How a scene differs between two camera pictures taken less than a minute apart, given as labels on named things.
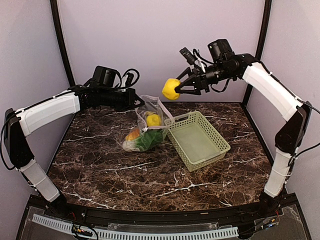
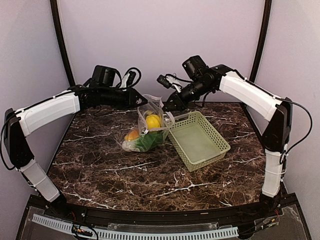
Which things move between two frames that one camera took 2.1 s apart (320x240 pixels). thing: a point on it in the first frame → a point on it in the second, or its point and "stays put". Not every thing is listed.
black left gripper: (129, 103) stays put
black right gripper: (200, 82) → (181, 104)
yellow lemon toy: (168, 89) → (152, 121)
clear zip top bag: (156, 121) stays put
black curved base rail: (173, 217) stays put
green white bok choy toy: (147, 139) stays put
